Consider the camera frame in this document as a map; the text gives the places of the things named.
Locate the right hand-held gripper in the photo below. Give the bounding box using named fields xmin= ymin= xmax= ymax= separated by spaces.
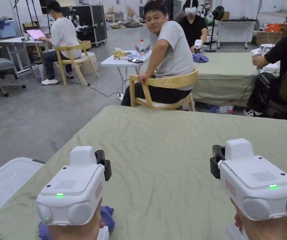
xmin=209 ymin=138 xmax=287 ymax=240

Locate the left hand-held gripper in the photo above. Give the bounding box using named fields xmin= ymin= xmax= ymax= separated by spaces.
xmin=36 ymin=146 xmax=113 ymax=240

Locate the person's left hand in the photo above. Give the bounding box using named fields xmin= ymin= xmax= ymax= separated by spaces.
xmin=48 ymin=198 xmax=103 ymax=240

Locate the person's right hand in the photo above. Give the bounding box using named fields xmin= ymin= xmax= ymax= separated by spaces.
xmin=229 ymin=197 xmax=287 ymax=240

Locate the blue-purple garment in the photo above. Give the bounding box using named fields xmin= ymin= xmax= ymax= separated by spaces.
xmin=38 ymin=205 xmax=115 ymax=239
xmin=192 ymin=53 xmax=209 ymax=63

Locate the white plastic storage box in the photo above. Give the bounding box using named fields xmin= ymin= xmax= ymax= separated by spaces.
xmin=0 ymin=157 xmax=46 ymax=228

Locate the bed with pale green sheet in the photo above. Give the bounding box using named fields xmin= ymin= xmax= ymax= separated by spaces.
xmin=190 ymin=52 xmax=282 ymax=108
xmin=0 ymin=105 xmax=287 ymax=240

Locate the white patterned bag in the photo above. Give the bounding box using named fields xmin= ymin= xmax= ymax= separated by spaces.
xmin=32 ymin=63 xmax=45 ymax=82

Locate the white round pouf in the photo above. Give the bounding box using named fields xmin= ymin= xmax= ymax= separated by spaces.
xmin=79 ymin=52 xmax=99 ymax=74

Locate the wooden armchair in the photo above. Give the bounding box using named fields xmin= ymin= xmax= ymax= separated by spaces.
xmin=129 ymin=67 xmax=199 ymax=112
xmin=56 ymin=40 xmax=100 ymax=87

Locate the small white folding table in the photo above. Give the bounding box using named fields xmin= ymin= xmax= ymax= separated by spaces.
xmin=101 ymin=39 xmax=153 ymax=101

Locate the white round stool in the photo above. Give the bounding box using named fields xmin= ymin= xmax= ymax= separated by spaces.
xmin=258 ymin=43 xmax=277 ymax=53

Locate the white desk with laptop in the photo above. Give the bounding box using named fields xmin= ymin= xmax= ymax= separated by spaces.
xmin=0 ymin=29 xmax=52 ymax=75

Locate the white robot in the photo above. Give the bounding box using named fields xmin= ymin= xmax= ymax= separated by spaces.
xmin=67 ymin=15 xmax=94 ymax=33

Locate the black flight case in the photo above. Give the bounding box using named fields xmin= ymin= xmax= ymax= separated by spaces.
xmin=58 ymin=5 xmax=108 ymax=47

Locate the pale blue cooler box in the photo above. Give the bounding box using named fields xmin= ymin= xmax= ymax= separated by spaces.
xmin=0 ymin=18 xmax=17 ymax=39

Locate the black standing fan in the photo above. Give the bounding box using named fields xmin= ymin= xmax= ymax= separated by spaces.
xmin=204 ymin=5 xmax=225 ymax=53

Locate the black power cable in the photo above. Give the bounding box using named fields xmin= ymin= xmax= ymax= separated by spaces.
xmin=87 ymin=83 xmax=124 ymax=98

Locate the white table with cables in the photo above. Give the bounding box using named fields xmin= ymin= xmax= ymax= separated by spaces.
xmin=218 ymin=17 xmax=258 ymax=49

